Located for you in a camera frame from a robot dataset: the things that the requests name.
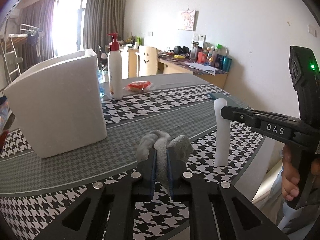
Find grey sock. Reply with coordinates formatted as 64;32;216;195
136;130;194;194

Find white foam roll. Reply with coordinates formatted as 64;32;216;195
214;98;231;167

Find right hand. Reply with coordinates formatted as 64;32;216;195
281;144;320;202

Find red snack packet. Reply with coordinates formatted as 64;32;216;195
124;81;153;93

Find papers on desk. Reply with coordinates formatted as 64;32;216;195
187;62;216;76

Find wooden desk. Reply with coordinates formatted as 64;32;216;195
120;45;139;79
158;56;228;89

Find teal bottle on desk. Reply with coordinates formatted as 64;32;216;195
222;56;232;72

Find smiley wooden chair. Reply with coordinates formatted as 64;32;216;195
136;46;158;77

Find houndstooth tablecloth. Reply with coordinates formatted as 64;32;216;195
1;74;274;239

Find white foam box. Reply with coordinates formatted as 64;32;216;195
4;49;107;158

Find blue liquid bottle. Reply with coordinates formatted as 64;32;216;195
97;70;105;99

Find far wooden desk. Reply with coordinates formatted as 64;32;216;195
120;45;139;79

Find white lotion pump bottle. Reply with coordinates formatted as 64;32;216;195
108;33;123;100

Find brown curtain right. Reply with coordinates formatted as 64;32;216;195
83;0;124;52

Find brown curtain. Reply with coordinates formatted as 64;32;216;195
18;0;56;72
83;0;124;52

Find metal bunk bed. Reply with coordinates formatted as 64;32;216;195
1;24;40;84

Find brown curtain left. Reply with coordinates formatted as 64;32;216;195
18;0;56;72

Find wall picture canvas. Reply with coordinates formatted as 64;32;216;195
178;9;196;31

